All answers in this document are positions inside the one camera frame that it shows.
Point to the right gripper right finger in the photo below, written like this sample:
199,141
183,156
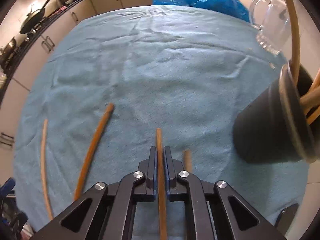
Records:
169,171

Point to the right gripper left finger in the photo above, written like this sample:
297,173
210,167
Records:
151,177

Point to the dark green utensil holder cup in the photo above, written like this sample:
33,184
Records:
273,128

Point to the wooden chopstick long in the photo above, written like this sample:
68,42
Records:
295,58

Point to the blue towel table cover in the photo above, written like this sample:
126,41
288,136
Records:
188,71

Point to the black smartphone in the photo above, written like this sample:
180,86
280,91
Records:
286,217

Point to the clear glass mug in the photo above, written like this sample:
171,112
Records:
275,28

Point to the black wok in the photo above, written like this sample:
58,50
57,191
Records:
32,19

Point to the black kettle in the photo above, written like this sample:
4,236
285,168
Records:
61,3

